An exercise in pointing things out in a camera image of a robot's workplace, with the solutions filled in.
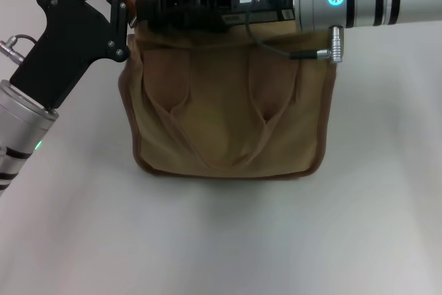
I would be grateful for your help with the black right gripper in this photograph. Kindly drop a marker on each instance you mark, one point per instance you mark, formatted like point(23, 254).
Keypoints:
point(214, 1)

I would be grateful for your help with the khaki canvas food bag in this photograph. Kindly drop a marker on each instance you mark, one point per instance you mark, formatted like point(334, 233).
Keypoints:
point(224, 119)

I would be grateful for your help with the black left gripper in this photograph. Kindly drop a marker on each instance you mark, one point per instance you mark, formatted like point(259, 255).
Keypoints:
point(69, 39)

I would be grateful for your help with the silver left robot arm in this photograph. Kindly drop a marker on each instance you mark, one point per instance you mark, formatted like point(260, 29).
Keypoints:
point(24, 122)

